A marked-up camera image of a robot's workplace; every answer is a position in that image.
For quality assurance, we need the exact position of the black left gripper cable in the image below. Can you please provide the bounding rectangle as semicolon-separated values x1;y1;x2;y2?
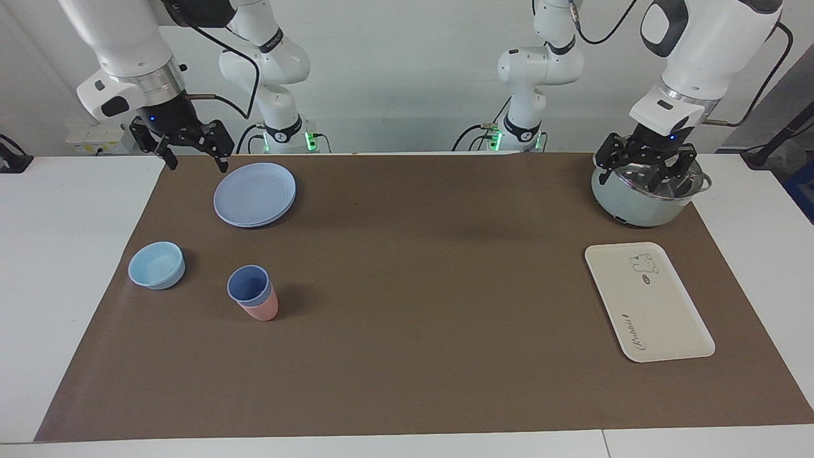
568;0;794;128

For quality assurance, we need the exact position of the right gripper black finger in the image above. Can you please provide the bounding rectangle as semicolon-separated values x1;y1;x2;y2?
191;119;235;174
130;117;179;172

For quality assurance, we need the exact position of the pink plastic cup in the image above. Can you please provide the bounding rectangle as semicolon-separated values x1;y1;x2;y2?
237;285;279;322

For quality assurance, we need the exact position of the light blue bowl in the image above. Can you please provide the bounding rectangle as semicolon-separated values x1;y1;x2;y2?
128;241;186;291

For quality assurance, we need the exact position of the pale blue plate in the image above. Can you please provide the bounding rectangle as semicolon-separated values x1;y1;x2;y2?
213;162;298;229

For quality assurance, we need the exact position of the black stand bracket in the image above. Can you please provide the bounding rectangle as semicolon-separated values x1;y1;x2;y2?
740;105;814;170

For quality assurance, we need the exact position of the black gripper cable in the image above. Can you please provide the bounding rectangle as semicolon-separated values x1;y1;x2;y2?
164;0;262;120
568;0;794;128

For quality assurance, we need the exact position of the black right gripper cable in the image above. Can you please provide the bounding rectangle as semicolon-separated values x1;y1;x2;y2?
164;0;262;120

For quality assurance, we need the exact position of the blue crate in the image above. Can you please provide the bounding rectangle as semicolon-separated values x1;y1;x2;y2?
783;158;814;225

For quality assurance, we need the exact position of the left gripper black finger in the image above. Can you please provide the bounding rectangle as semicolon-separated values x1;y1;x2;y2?
661;144;699;186
594;133;634;173

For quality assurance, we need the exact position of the black right base cable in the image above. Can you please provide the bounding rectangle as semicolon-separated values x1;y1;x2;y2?
235;122;266;154

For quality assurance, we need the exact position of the black left base cable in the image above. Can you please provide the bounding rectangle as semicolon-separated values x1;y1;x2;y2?
452;95;513;152

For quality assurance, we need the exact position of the white power strip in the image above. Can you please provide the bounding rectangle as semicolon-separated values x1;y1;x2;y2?
65;122;138;156

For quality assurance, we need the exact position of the pale green cooking pot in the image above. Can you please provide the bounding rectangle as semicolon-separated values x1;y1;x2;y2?
591;153;713;228

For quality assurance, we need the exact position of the blue plastic cup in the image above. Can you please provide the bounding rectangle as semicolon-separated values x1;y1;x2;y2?
226;265;273;307

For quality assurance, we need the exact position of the cream rabbit print tray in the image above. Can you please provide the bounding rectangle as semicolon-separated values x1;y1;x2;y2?
584;242;716;363

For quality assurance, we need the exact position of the black base cable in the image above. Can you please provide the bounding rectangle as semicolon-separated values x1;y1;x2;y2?
235;122;266;154
452;95;513;152

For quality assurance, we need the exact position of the brown table mat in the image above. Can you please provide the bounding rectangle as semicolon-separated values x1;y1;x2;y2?
35;151;814;443

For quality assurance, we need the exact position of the black table clamp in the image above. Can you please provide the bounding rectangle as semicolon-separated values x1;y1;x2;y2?
0;133;34;174

